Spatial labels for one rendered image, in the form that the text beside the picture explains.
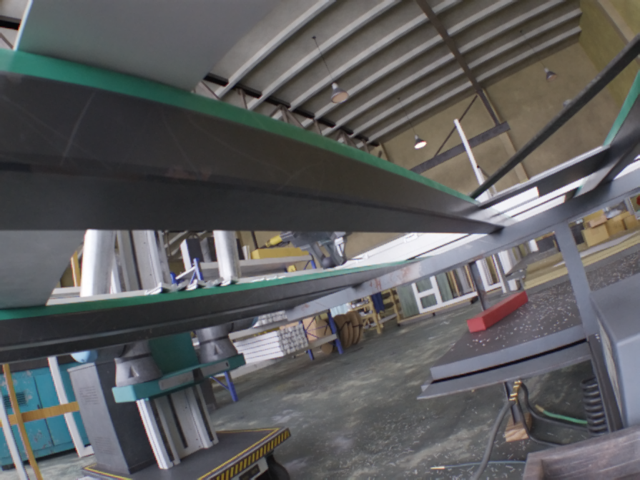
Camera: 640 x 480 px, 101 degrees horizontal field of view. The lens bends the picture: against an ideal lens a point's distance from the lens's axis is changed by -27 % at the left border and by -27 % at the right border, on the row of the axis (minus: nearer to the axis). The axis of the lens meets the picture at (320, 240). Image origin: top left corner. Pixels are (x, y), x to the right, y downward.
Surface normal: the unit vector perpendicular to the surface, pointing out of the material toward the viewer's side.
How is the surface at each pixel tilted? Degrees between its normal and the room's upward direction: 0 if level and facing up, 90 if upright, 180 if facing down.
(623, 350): 90
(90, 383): 90
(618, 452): 90
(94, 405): 90
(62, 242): 180
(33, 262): 180
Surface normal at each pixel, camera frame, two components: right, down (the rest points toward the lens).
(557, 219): -0.58, 0.01
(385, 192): 0.75, -0.36
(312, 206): 0.30, 0.93
